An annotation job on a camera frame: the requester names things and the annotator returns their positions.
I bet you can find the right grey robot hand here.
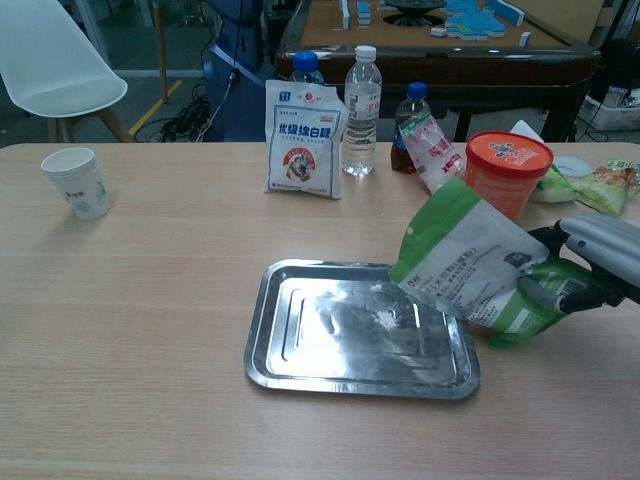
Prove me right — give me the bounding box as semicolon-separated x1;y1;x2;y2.
517;213;640;314

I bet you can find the green snack bag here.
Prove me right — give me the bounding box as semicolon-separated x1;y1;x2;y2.
388;177;601;351

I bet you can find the white red snack packet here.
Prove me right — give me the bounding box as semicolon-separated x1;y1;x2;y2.
402;115;466;195

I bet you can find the rectangular metal tray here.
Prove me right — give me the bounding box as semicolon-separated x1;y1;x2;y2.
243;258;482;402

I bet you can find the white sugar bag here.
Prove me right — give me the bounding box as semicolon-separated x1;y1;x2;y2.
263;78;350;201

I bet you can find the green snack packet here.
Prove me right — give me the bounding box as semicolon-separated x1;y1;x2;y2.
572;159;640;217

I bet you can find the white round plastic lid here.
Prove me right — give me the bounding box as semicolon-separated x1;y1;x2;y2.
553;155;595;178

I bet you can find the orange lidded tub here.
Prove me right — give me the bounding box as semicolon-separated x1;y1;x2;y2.
463;130;555;221

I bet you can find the dark brown mahjong table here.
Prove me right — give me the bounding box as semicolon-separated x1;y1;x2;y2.
274;0;601;144

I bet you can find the blue-capped dark drink bottle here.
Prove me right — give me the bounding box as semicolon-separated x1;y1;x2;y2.
389;82;431;175

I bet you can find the blue mahjong tile pile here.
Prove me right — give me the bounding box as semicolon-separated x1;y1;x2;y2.
442;0;526;40

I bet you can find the white-capped clear water bottle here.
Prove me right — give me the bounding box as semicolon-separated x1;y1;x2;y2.
341;44;383;177

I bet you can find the blue-capped bottle, clear body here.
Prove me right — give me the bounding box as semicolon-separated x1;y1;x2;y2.
288;50;326;86

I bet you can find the white paper cup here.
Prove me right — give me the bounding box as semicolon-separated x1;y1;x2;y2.
40;146;113;221

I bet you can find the white chair with wooden legs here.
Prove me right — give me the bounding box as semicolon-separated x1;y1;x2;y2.
0;0;136;144

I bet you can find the tangle of black cables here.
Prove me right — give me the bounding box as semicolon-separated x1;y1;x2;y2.
144;79;221;144

